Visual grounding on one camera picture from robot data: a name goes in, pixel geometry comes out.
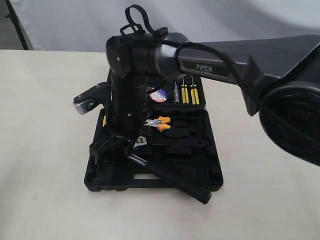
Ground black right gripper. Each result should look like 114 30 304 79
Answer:
89 74 148 162

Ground black adjustable wrench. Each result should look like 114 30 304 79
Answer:
133 136 205 148

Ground electrical tape roll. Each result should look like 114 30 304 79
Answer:
149 88 168 103

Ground steel claw hammer black grip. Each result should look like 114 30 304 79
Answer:
126 153 212 204

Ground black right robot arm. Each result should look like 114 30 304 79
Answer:
105 33 320 165

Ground black plastic tool case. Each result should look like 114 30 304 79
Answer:
84 75 224 192

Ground yellow tape measure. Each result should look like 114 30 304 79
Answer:
102 115 107 127

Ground clear voltage tester screwdriver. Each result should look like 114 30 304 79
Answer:
173 81 180 104

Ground yellow screwdriver left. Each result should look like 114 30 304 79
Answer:
181 77 189 104

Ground yellow screwdriver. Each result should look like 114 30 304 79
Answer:
181 77 189 104
190 75 200 105

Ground yellow screwdriver right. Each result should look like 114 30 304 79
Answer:
190 75 200 105

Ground white backdrop cloth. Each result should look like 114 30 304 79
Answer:
12 0 320 52

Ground black backdrop stand pole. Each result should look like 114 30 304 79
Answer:
4 0 30 51

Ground orange handled pliers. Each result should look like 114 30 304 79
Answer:
144 116 171 132

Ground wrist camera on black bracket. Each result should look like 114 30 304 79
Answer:
73 81 111 115

